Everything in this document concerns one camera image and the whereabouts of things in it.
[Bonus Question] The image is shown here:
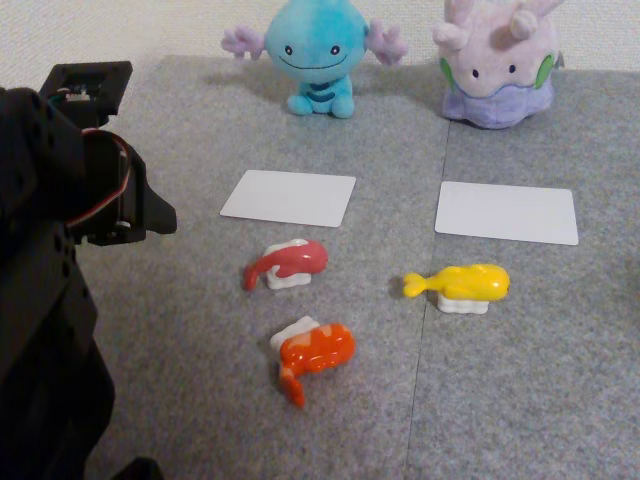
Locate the orange shrimp sushi toy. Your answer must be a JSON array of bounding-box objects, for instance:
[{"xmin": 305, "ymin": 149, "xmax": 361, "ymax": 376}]
[{"xmin": 269, "ymin": 315, "xmax": 357, "ymax": 409}]

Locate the red white black servo cable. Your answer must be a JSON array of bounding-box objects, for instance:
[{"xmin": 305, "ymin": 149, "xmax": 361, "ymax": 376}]
[{"xmin": 64, "ymin": 128, "xmax": 134, "ymax": 231}]

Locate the blue Wooper plush toy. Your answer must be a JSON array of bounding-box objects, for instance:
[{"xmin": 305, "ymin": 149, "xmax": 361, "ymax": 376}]
[{"xmin": 221, "ymin": 0, "xmax": 410, "ymax": 120}]

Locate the yellow egg sushi toy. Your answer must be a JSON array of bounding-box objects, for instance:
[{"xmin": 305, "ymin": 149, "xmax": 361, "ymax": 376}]
[{"xmin": 402, "ymin": 263, "xmax": 511, "ymax": 316}]

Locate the white rectangular card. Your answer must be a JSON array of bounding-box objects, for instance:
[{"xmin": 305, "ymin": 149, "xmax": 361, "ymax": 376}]
[
  {"xmin": 434, "ymin": 180, "xmax": 580, "ymax": 247},
  {"xmin": 219, "ymin": 169, "xmax": 357, "ymax": 229}
]

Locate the grey carpet mat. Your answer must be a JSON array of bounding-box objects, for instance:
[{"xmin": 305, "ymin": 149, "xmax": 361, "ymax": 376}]
[
  {"xmin": 74, "ymin": 54, "xmax": 451, "ymax": 480},
  {"xmin": 404, "ymin": 67, "xmax": 640, "ymax": 480}
]

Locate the pink sushi toy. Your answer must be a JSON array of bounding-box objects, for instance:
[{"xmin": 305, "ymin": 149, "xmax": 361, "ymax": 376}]
[{"xmin": 242, "ymin": 238, "xmax": 330, "ymax": 292}]

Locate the purple Goomy plush toy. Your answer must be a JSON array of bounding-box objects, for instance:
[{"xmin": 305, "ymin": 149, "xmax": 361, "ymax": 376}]
[{"xmin": 432, "ymin": 0, "xmax": 566, "ymax": 130}]

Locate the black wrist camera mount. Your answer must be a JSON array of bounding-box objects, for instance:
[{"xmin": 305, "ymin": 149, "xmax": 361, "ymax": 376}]
[{"xmin": 38, "ymin": 60, "xmax": 134, "ymax": 129}]

